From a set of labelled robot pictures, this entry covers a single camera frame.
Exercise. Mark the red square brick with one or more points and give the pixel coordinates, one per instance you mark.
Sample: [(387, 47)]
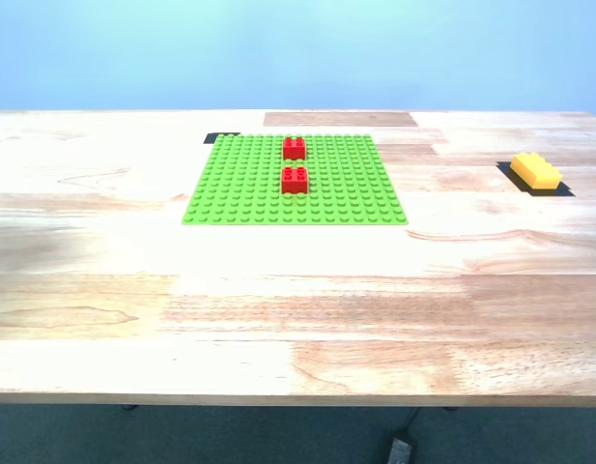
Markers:
[(294, 182), (294, 149)]

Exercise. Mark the black rectangular tape outline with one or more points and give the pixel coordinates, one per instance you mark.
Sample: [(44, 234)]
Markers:
[(563, 192)]

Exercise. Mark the black corner tape marker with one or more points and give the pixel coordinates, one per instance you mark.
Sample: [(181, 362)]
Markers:
[(210, 138)]

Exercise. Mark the green studded baseplate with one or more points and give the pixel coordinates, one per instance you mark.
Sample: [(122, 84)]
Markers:
[(239, 193)]

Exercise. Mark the grey power adapter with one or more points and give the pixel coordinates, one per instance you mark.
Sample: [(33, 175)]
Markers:
[(400, 452)]

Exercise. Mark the yellow rectangular brick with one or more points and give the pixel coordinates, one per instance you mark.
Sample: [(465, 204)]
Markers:
[(536, 173)]

